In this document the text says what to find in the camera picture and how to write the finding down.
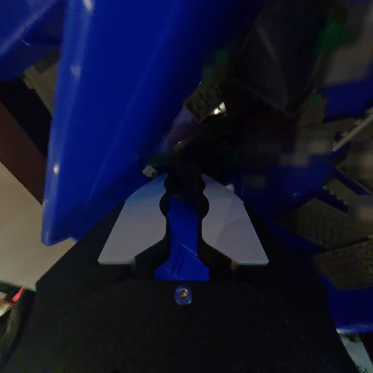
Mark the small dark grey brick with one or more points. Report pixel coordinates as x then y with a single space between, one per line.
204 99

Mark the small white brick piece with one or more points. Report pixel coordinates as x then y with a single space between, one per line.
149 171

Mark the grey desk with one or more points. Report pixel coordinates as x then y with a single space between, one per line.
17 233

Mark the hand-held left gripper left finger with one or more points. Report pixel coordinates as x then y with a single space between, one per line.
134 230

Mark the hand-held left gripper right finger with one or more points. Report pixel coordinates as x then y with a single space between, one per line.
233 233

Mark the dark grey wedge brick plate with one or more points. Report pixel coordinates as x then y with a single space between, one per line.
346 265

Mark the small black brick piece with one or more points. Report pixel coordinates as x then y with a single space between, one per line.
183 180

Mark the dark box brick green print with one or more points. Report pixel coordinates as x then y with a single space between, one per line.
276 58

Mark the dark grey rectangular brick plate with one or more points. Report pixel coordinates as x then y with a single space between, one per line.
320 224

